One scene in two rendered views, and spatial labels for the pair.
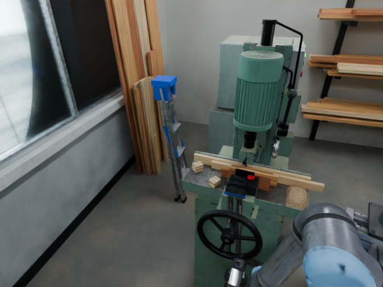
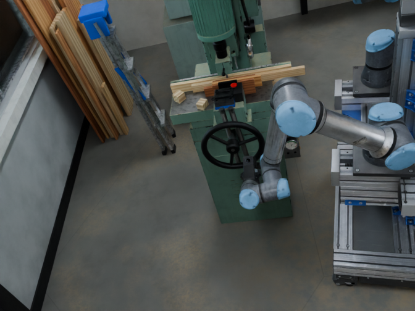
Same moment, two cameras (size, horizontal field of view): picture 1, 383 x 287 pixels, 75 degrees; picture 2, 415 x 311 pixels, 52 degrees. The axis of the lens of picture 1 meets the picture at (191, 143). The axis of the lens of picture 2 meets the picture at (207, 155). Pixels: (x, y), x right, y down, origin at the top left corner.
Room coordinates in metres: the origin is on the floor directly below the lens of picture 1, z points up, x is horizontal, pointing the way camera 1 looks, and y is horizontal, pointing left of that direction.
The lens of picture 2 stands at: (-0.67, 0.13, 2.13)
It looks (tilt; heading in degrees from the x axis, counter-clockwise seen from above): 43 degrees down; 353
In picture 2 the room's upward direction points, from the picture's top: 18 degrees counter-clockwise
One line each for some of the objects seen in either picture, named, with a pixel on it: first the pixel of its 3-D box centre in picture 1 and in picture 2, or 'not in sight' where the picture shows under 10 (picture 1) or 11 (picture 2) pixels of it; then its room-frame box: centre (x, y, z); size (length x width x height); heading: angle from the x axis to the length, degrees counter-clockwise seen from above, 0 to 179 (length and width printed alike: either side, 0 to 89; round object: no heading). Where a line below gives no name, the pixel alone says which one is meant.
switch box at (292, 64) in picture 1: (295, 65); not in sight; (1.28, -0.53, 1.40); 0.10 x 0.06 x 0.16; 159
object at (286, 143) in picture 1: (282, 143); (255, 39); (1.15, -0.49, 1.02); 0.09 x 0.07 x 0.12; 69
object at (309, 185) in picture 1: (263, 175); (247, 79); (1.00, -0.37, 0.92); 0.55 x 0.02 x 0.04; 69
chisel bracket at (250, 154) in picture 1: (248, 152); (224, 62); (1.05, -0.29, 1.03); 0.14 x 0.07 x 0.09; 159
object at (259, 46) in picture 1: (267, 41); not in sight; (1.16, -0.33, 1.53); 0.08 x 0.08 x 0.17; 69
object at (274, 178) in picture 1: (252, 175); (236, 84); (0.98, -0.31, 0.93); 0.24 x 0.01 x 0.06; 69
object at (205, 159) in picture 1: (248, 168); (230, 79); (1.05, -0.30, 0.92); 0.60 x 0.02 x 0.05; 69
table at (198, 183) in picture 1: (241, 192); (231, 103); (0.93, -0.25, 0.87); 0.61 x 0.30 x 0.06; 69
